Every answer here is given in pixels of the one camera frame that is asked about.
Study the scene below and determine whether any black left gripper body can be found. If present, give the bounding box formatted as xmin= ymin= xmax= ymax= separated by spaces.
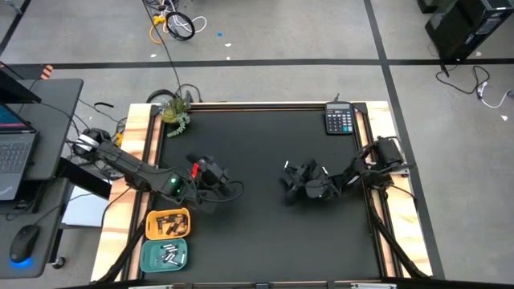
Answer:
xmin=196 ymin=156 xmax=230 ymax=193

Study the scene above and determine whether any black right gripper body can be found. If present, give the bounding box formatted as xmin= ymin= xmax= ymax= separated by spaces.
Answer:
xmin=295 ymin=160 xmax=338 ymax=201

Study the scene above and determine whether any potted green succulent plant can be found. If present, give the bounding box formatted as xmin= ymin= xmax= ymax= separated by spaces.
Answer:
xmin=159 ymin=96 xmax=192 ymax=138

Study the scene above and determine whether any yellow plastic tray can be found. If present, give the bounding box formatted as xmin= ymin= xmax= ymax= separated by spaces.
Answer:
xmin=145 ymin=207 xmax=192 ymax=241

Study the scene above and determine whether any black desk calculator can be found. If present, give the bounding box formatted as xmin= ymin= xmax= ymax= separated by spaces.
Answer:
xmin=324 ymin=100 xmax=356 ymax=135

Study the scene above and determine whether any light wooden table board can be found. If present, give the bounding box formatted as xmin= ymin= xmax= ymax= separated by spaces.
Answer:
xmin=355 ymin=100 xmax=434 ymax=278
xmin=90 ymin=103 xmax=164 ymax=282

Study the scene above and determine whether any teal plastic tray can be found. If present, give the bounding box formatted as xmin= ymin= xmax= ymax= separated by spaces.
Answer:
xmin=138 ymin=237 xmax=189 ymax=274

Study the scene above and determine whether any black desk leg bar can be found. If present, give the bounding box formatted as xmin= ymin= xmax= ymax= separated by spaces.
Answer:
xmin=55 ymin=157 xmax=112 ymax=201

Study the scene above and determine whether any white sheet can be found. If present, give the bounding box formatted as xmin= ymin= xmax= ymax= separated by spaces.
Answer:
xmin=61 ymin=186 xmax=112 ymax=229

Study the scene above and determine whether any dark grey desk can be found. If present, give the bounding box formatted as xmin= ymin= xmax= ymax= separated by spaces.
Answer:
xmin=0 ymin=78 xmax=84 ymax=280

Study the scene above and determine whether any black laptop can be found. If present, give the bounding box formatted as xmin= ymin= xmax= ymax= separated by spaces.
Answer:
xmin=0 ymin=102 xmax=40 ymax=201

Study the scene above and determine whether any black computer mouse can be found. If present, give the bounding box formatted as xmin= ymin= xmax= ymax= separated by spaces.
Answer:
xmin=8 ymin=224 xmax=41 ymax=265

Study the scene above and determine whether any black monitor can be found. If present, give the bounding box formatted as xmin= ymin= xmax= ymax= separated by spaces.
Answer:
xmin=0 ymin=62 xmax=43 ymax=104

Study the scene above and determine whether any small black box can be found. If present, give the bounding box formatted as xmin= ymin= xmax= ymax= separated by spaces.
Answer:
xmin=417 ymin=0 xmax=439 ymax=14

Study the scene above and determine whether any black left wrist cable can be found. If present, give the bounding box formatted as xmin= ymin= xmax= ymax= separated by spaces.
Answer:
xmin=198 ymin=179 xmax=245 ymax=204

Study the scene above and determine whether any thick black cable loop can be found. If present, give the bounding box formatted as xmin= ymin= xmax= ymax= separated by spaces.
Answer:
xmin=145 ymin=83 xmax=203 ymax=104

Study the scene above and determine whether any long black floor cable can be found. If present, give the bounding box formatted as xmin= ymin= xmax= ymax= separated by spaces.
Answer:
xmin=141 ymin=0 xmax=184 ymax=100

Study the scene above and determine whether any coiled black cable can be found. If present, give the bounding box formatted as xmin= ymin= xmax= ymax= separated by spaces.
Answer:
xmin=165 ymin=10 xmax=197 ymax=42

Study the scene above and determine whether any white floor cable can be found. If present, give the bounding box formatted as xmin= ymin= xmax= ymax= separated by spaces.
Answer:
xmin=172 ymin=14 xmax=208 ymax=35

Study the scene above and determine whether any yellow cable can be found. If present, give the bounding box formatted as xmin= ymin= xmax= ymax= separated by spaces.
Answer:
xmin=149 ymin=14 xmax=168 ymax=45

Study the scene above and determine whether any black floor cable with plug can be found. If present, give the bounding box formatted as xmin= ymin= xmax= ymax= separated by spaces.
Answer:
xmin=435 ymin=63 xmax=492 ymax=96

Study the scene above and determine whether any white cable with plug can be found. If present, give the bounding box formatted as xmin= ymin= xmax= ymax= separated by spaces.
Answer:
xmin=475 ymin=81 xmax=514 ymax=109

